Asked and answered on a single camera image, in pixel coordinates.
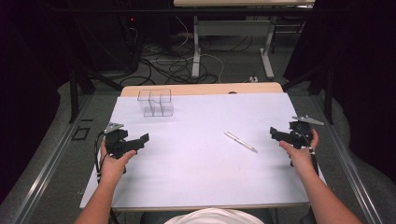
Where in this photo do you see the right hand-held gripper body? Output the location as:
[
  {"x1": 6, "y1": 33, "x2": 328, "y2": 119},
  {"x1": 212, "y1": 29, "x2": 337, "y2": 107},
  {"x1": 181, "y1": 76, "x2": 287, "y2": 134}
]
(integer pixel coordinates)
[{"x1": 288, "y1": 115, "x2": 325, "y2": 150}]

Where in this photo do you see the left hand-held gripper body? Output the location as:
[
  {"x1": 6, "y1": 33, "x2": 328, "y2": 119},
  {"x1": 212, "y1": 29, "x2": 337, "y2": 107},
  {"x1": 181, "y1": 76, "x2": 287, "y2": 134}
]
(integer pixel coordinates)
[{"x1": 103, "y1": 121, "x2": 137, "y2": 160}]

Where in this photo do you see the person's right hand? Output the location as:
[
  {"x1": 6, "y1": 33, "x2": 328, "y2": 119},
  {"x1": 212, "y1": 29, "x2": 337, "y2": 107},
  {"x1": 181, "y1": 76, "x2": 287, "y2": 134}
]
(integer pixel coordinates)
[{"x1": 278, "y1": 128, "x2": 320, "y2": 175}]

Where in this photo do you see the person's left hand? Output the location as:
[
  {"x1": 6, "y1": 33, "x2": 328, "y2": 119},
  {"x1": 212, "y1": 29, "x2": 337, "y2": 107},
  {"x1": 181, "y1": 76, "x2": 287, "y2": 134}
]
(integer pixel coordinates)
[{"x1": 99, "y1": 138, "x2": 138, "y2": 185}]

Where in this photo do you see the clear plastic organizer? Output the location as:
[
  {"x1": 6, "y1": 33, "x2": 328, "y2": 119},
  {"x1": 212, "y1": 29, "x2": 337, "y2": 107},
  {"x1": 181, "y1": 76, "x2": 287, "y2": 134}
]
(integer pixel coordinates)
[{"x1": 136, "y1": 88, "x2": 175, "y2": 119}]

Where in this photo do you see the silver pen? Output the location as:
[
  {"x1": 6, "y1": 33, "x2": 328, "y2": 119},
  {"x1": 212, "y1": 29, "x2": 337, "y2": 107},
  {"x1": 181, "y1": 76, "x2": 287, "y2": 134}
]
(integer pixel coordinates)
[{"x1": 223, "y1": 131, "x2": 259, "y2": 154}]

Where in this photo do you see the black metal stand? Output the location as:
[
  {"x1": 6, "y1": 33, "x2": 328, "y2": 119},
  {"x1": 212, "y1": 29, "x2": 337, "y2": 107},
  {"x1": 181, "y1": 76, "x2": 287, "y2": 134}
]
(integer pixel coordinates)
[
  {"x1": 68, "y1": 59, "x2": 124, "y2": 124},
  {"x1": 280, "y1": 60, "x2": 336, "y2": 126}
]

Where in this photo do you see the white table sheet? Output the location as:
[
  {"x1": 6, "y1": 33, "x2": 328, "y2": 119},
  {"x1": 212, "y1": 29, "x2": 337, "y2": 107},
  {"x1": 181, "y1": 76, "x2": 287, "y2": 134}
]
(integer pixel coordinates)
[{"x1": 78, "y1": 91, "x2": 327, "y2": 210}]

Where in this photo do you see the wooden table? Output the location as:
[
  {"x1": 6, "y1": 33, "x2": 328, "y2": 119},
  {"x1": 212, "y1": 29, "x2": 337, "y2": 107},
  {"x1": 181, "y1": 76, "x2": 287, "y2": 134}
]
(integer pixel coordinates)
[{"x1": 110, "y1": 81, "x2": 312, "y2": 213}]

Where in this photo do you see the black computer tower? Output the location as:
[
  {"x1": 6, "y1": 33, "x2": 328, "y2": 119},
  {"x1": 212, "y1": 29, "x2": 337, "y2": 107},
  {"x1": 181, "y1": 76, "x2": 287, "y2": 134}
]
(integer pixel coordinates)
[{"x1": 90, "y1": 13, "x2": 142, "y2": 74}]

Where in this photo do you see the person's white shirt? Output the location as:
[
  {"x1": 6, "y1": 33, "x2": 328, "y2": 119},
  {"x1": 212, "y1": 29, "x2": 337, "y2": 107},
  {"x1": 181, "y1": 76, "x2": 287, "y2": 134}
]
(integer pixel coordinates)
[{"x1": 163, "y1": 207, "x2": 265, "y2": 224}]

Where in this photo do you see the white-framed desk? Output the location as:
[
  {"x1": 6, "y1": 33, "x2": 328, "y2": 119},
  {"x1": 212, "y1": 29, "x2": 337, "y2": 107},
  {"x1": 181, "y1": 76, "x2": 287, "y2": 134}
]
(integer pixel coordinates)
[{"x1": 173, "y1": 0, "x2": 317, "y2": 80}]

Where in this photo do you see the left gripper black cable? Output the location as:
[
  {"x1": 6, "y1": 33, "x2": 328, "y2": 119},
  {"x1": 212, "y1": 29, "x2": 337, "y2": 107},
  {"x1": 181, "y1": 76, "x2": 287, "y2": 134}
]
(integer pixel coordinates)
[{"x1": 93, "y1": 131, "x2": 120, "y2": 224}]

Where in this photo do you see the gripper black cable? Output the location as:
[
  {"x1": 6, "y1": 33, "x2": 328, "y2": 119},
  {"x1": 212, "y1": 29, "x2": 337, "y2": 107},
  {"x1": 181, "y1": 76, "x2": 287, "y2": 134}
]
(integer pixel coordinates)
[
  {"x1": 93, "y1": 131, "x2": 120, "y2": 224},
  {"x1": 303, "y1": 134, "x2": 320, "y2": 175}
]

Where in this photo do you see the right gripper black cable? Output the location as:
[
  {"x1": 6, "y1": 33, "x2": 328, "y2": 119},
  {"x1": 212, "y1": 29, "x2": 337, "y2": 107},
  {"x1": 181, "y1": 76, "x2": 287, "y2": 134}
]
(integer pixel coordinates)
[{"x1": 303, "y1": 134, "x2": 320, "y2": 175}]

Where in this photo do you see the aluminium floor rail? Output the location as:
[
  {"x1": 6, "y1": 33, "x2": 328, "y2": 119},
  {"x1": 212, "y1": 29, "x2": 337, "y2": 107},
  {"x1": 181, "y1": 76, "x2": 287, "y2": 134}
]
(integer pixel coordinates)
[
  {"x1": 8, "y1": 92, "x2": 93, "y2": 224},
  {"x1": 312, "y1": 92, "x2": 378, "y2": 224}
]

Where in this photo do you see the tangle of black floor cables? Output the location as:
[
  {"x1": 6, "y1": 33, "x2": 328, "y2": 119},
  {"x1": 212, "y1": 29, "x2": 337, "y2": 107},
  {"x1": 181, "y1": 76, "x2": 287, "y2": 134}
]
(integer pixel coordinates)
[{"x1": 119, "y1": 26, "x2": 254, "y2": 87}]

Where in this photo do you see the white floor cable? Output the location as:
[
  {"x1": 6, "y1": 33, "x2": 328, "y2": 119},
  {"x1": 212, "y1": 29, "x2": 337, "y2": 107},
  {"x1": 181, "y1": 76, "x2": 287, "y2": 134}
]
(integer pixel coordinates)
[{"x1": 174, "y1": 14, "x2": 226, "y2": 84}]

